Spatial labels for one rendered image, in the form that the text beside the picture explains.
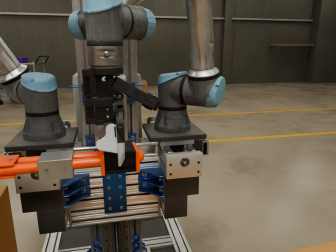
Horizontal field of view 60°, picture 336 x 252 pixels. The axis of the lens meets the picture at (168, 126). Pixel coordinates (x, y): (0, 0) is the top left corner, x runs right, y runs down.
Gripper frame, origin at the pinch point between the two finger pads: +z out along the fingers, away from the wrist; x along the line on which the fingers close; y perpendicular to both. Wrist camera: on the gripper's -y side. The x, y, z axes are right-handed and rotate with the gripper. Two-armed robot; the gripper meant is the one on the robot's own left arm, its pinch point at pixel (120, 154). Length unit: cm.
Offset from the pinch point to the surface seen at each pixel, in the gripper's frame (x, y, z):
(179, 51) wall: -1036, -330, -14
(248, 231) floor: -109, -104, 112
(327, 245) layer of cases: -22, -87, 58
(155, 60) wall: -1040, -238, 16
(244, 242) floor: -98, -94, 112
